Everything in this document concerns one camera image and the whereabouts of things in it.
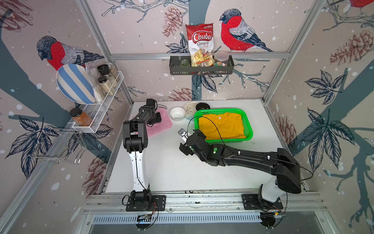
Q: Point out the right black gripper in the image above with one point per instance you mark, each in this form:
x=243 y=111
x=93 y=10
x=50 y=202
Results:
x=185 y=150

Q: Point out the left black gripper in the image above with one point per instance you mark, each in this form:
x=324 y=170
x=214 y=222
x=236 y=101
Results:
x=159 y=120

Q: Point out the pink t-shirt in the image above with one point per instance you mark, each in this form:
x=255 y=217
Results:
x=162 y=124

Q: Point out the yellow t-shirt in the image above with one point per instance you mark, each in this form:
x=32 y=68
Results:
x=225 y=126

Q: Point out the dark red t-shirt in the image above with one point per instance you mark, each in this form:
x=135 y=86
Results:
x=201 y=122

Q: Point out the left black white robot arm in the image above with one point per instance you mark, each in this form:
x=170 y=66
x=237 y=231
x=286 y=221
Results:
x=135 y=141

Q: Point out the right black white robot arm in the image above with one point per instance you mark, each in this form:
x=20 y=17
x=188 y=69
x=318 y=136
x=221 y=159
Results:
x=285 y=170

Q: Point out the white bowl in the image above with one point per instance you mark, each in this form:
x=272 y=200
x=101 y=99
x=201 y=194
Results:
x=177 y=113

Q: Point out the cream blue plate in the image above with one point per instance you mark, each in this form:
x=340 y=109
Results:
x=190 y=109

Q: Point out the black bowl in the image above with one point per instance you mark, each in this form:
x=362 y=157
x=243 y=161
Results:
x=202 y=106

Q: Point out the green glass jar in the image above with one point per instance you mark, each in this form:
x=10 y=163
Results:
x=185 y=63

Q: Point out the black lid spice jar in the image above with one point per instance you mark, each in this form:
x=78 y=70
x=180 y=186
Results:
x=105 y=71
x=106 y=85

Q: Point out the orange spice jar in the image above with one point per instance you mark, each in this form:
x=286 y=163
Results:
x=80 y=117

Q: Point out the clear candy jar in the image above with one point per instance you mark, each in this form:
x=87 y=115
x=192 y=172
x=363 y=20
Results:
x=221 y=58

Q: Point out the Chuba cassava chips bag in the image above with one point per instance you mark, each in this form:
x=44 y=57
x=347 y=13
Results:
x=201 y=44

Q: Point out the blue striped plate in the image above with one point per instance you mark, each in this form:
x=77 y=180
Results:
x=72 y=80

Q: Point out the black wall shelf basket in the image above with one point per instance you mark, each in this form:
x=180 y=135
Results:
x=176 y=69

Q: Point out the white wire wall rack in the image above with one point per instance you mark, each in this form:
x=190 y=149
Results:
x=97 y=112

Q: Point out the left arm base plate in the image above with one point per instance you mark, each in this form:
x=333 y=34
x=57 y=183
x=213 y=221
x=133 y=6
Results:
x=146 y=203

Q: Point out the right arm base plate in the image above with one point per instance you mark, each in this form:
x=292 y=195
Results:
x=256 y=202

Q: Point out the chrome wire hanger rack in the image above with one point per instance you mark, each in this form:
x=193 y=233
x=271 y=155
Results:
x=69 y=147

